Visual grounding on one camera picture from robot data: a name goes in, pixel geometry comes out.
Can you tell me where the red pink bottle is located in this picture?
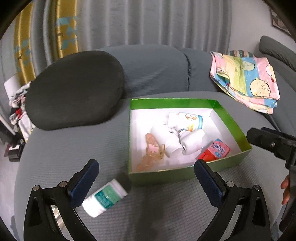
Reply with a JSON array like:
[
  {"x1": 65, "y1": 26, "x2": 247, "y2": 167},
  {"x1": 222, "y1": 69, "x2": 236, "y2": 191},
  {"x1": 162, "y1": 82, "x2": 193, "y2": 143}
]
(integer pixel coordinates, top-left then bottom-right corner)
[{"x1": 196, "y1": 138, "x2": 230, "y2": 162}]

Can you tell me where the grey and gold curtain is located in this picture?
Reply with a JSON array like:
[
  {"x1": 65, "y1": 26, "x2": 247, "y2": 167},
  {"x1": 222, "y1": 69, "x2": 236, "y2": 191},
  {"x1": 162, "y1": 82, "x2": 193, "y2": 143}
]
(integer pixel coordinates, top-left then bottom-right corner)
[{"x1": 1, "y1": 1, "x2": 232, "y2": 84}]

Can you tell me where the green cardboard box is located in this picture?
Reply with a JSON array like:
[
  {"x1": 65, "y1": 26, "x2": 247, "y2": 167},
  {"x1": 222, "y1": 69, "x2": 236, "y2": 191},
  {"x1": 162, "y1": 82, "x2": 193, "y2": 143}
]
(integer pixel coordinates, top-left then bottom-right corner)
[{"x1": 128, "y1": 98, "x2": 251, "y2": 185}]

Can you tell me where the person right hand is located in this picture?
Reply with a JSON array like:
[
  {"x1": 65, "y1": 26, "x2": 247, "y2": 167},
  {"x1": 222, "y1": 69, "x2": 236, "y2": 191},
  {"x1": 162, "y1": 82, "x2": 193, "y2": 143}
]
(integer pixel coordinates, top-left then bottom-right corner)
[{"x1": 280, "y1": 175, "x2": 290, "y2": 205}]

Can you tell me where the white plastic cup holder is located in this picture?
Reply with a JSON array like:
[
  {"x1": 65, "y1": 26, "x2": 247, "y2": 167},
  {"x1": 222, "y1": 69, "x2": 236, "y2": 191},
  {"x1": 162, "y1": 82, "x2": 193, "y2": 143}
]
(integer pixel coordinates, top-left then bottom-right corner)
[{"x1": 179, "y1": 129, "x2": 205, "y2": 155}]

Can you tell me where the black round cushion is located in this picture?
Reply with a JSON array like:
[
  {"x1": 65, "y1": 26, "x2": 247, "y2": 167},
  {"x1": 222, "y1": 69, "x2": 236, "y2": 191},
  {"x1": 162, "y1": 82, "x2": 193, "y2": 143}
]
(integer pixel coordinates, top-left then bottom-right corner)
[{"x1": 25, "y1": 51, "x2": 125, "y2": 131}]

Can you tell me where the white tube bottle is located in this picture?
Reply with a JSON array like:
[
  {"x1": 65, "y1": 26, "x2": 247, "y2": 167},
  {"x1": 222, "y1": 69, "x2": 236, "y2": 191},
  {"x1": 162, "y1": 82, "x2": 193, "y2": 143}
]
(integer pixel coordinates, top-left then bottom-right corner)
[{"x1": 151, "y1": 125, "x2": 183, "y2": 158}]

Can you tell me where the white bottle green label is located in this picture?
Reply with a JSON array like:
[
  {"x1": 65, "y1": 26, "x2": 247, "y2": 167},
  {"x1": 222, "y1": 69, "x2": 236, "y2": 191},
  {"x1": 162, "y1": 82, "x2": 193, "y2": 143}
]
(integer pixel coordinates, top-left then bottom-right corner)
[{"x1": 82, "y1": 172, "x2": 132, "y2": 218}]

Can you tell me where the amber hair clip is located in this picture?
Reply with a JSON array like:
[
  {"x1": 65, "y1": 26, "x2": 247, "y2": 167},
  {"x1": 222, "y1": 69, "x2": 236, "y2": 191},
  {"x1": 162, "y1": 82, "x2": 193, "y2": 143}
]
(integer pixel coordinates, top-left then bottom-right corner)
[{"x1": 137, "y1": 133, "x2": 166, "y2": 172}]

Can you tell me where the colourful cartoon blanket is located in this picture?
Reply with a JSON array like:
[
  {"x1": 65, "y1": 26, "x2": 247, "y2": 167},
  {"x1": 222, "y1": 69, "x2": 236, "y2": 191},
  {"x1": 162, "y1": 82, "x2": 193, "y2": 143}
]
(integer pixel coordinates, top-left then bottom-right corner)
[{"x1": 210, "y1": 50, "x2": 280, "y2": 114}]

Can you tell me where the white bottle blue cap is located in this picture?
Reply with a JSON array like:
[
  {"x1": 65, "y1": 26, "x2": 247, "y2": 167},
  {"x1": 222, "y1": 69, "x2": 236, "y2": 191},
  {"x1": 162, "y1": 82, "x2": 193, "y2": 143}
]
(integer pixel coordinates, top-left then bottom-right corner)
[{"x1": 168, "y1": 112, "x2": 203, "y2": 132}]

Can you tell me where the pile of clothes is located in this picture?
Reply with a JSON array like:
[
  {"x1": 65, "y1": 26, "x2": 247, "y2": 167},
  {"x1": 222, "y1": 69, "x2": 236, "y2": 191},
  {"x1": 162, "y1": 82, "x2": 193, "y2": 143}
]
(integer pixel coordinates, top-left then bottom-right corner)
[{"x1": 9, "y1": 81, "x2": 35, "y2": 142}]

